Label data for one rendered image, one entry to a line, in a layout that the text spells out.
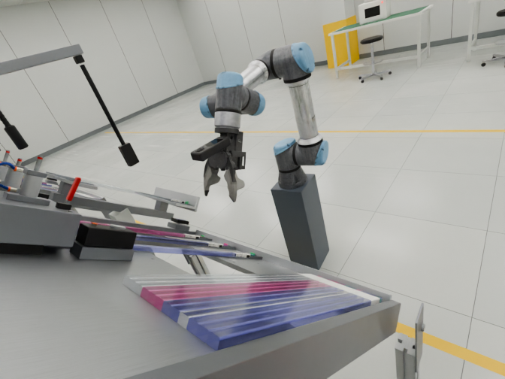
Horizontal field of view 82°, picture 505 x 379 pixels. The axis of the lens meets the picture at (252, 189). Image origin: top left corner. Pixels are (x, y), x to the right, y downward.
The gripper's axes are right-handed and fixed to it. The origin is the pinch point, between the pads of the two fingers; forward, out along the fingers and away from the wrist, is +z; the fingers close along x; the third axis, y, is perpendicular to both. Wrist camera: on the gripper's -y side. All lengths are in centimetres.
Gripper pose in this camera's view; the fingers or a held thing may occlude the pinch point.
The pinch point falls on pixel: (217, 197)
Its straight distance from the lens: 84.7
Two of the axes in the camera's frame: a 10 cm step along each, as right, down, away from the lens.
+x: -7.6, -1.3, 6.4
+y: 6.5, -0.4, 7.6
